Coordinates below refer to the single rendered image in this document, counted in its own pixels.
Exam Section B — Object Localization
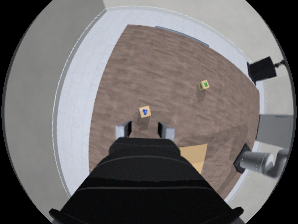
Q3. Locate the tan flat mat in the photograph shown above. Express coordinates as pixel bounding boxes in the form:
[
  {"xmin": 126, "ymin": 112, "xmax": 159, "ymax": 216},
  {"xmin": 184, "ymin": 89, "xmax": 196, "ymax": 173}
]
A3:
[{"xmin": 179, "ymin": 143, "xmax": 207, "ymax": 174}]

